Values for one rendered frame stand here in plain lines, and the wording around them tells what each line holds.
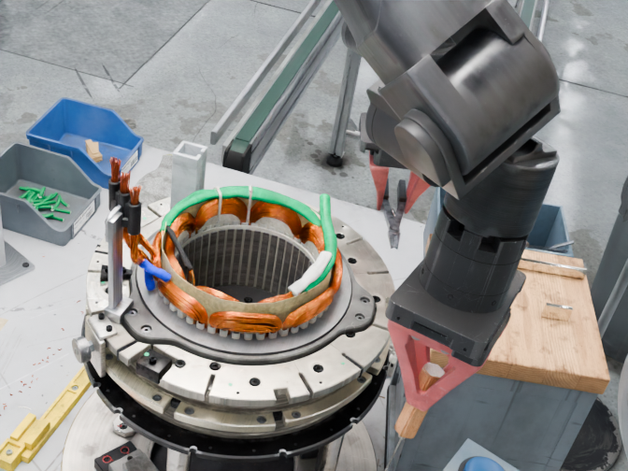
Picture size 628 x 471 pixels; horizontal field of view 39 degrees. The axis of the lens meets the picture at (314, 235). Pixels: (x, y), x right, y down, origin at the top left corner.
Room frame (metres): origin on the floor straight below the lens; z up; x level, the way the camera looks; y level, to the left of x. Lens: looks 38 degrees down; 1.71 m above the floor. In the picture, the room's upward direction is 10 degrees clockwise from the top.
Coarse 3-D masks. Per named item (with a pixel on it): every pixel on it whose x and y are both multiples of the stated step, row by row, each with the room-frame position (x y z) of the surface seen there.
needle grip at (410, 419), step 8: (424, 368) 0.43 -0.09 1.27; (432, 368) 0.43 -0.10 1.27; (440, 368) 0.44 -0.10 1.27; (424, 376) 0.43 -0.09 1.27; (432, 376) 0.43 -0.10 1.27; (440, 376) 0.43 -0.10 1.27; (424, 384) 0.42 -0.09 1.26; (432, 384) 0.42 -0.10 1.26; (408, 408) 0.42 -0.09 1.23; (416, 408) 0.42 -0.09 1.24; (400, 416) 0.43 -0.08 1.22; (408, 416) 0.42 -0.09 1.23; (416, 416) 0.42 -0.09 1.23; (424, 416) 0.42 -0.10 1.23; (400, 424) 0.42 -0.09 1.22; (408, 424) 0.42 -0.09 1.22; (416, 424) 0.42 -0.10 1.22; (400, 432) 0.42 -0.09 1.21; (408, 432) 0.42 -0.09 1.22; (416, 432) 0.42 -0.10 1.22
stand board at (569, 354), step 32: (544, 256) 0.85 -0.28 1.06; (544, 288) 0.79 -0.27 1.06; (576, 288) 0.80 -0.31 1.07; (512, 320) 0.73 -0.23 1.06; (544, 320) 0.74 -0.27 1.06; (576, 320) 0.75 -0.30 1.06; (512, 352) 0.68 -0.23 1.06; (544, 352) 0.69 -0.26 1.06; (576, 352) 0.70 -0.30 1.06; (544, 384) 0.66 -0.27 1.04; (576, 384) 0.66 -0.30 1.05
